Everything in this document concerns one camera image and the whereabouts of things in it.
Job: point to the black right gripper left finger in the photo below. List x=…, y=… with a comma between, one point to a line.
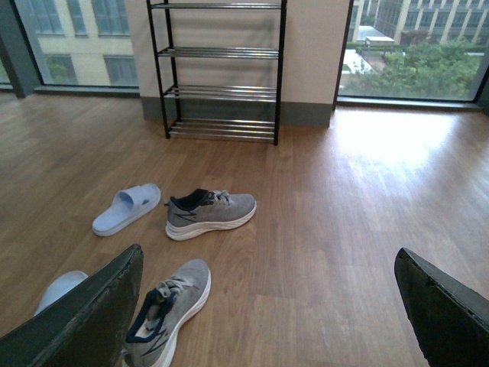
x=86, y=326

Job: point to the window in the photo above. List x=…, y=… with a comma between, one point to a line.
x=72, y=47
x=432, y=50

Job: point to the right window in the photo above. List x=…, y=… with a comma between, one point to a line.
x=432, y=50

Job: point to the left window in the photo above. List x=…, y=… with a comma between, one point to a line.
x=72, y=47

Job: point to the light blue slipper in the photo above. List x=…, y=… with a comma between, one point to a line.
x=59, y=287
x=127, y=206

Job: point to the black metal shoe rack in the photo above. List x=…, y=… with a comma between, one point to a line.
x=172, y=93

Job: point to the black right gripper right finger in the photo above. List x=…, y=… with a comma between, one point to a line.
x=450, y=320

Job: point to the grey sneaker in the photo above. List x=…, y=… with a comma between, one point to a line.
x=151, y=339
x=207, y=210

